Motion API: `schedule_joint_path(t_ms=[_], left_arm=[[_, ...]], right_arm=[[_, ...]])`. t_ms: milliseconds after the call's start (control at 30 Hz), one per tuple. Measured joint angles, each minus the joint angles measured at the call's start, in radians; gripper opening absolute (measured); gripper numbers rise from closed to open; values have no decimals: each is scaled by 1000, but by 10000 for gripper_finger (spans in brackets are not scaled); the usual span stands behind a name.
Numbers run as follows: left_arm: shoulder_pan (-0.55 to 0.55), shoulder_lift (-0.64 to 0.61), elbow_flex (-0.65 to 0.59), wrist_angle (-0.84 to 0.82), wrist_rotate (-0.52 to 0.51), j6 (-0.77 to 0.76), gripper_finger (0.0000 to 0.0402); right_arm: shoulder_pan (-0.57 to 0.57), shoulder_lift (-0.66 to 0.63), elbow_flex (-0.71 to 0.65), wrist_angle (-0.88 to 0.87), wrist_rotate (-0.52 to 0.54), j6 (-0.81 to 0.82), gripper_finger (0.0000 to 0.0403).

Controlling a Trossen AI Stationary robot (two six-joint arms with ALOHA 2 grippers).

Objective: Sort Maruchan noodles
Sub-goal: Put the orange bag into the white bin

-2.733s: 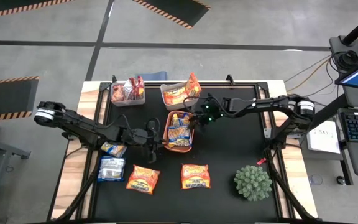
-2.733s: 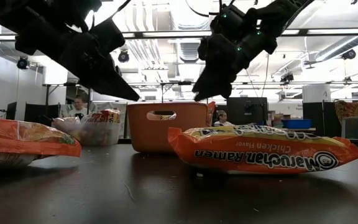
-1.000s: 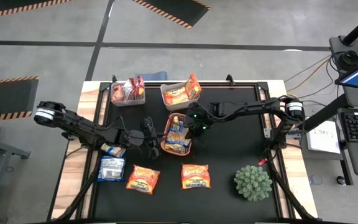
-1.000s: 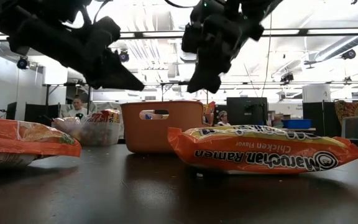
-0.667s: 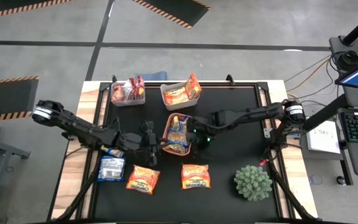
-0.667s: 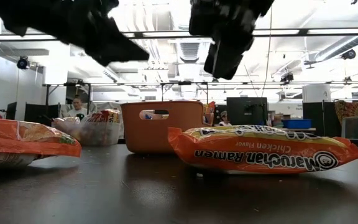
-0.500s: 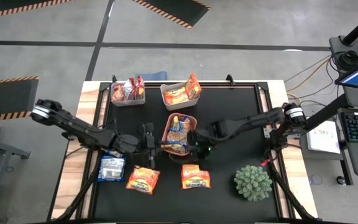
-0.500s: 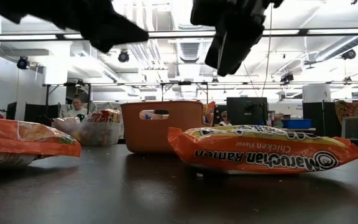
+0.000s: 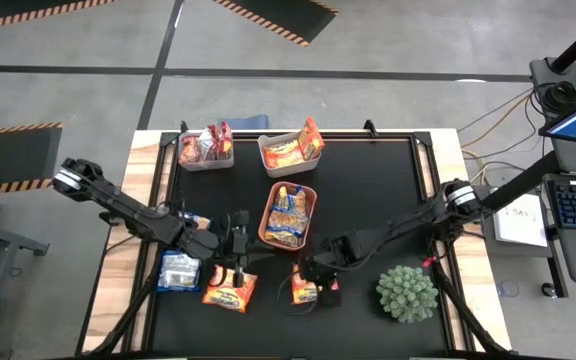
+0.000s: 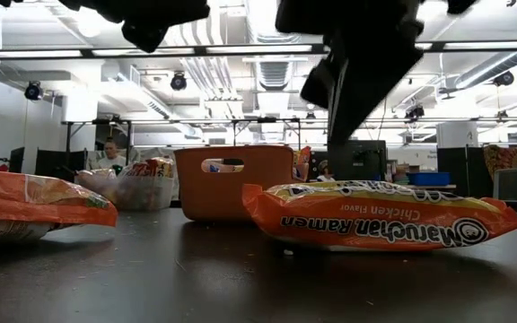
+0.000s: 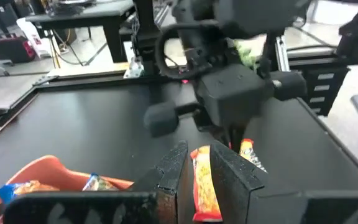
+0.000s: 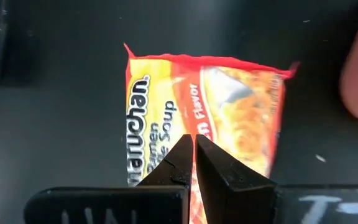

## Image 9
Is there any grey box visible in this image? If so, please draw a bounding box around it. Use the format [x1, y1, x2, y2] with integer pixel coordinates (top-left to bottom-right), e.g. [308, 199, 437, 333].
[482, 184, 555, 259]

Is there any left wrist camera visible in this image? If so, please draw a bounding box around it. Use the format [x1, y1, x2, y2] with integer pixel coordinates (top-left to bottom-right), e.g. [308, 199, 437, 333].
[230, 209, 251, 236]

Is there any black metal rig frame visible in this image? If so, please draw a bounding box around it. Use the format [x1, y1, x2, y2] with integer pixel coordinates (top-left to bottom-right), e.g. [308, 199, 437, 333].
[83, 119, 512, 360]

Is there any coiled black cable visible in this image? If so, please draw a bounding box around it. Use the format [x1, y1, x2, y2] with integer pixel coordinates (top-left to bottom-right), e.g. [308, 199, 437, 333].
[535, 79, 576, 119]

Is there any grey plastic bin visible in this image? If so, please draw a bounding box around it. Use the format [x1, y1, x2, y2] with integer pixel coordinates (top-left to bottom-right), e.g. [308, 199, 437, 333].
[177, 130, 236, 173]

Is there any black table mat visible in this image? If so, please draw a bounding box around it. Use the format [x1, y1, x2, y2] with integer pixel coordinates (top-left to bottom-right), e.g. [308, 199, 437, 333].
[153, 138, 450, 354]

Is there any green artificial plant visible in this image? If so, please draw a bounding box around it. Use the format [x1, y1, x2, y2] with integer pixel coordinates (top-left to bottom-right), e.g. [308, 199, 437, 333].
[375, 264, 440, 325]

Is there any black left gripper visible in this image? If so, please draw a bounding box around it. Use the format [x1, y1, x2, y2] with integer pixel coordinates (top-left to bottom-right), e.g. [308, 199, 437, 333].
[217, 233, 277, 290]

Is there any blue Maruchan ramen pack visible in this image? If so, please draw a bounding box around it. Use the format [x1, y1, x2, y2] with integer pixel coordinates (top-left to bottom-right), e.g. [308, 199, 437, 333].
[177, 210, 213, 232]
[265, 207, 310, 249]
[276, 184, 311, 221]

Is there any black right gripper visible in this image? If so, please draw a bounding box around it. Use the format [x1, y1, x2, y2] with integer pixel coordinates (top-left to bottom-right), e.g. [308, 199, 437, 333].
[301, 244, 354, 308]

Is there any white paper sheet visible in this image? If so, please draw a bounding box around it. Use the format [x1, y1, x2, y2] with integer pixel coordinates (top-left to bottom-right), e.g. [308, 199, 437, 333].
[492, 193, 550, 249]

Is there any silver-faced blue ramen pack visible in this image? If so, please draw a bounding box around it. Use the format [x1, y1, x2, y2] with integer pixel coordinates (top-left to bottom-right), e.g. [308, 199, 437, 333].
[156, 249, 203, 293]

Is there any orange plastic bin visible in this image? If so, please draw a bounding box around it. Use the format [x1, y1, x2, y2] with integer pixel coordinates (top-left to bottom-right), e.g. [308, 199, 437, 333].
[257, 180, 318, 251]

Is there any black desk leg bar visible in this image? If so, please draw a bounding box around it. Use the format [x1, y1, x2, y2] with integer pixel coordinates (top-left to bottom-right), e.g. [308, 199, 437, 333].
[482, 149, 564, 211]

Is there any white plastic bin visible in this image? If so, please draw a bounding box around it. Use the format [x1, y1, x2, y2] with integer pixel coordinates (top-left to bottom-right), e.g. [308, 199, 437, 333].
[257, 130, 322, 179]

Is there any red Maruchan ramen pack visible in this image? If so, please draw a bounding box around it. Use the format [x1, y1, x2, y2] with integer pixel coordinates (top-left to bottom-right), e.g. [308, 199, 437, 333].
[179, 134, 203, 166]
[215, 121, 234, 156]
[198, 124, 222, 161]

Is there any orange Maruchan ramen pack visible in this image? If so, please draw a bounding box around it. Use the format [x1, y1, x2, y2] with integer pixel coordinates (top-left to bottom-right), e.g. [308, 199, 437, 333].
[201, 264, 259, 314]
[297, 116, 326, 161]
[290, 264, 342, 306]
[262, 139, 306, 170]

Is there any black hazard-striped floor mat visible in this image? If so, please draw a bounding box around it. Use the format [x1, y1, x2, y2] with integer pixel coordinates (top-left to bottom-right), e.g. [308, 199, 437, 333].
[211, 0, 340, 48]
[0, 121, 64, 195]
[0, 0, 117, 32]

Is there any yellow floor cable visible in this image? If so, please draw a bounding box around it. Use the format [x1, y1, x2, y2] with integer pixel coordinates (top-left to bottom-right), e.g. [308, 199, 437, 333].
[460, 94, 534, 150]

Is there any clear plastic cup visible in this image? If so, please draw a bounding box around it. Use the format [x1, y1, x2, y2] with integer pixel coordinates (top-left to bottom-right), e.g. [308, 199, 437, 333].
[497, 280, 519, 299]

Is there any grey stand base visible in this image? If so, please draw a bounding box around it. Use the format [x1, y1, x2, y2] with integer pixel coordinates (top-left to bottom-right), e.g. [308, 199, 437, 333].
[529, 56, 576, 101]

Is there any blue padded seat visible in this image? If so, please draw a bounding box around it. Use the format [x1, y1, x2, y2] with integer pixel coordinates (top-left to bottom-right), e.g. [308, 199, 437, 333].
[216, 114, 271, 131]

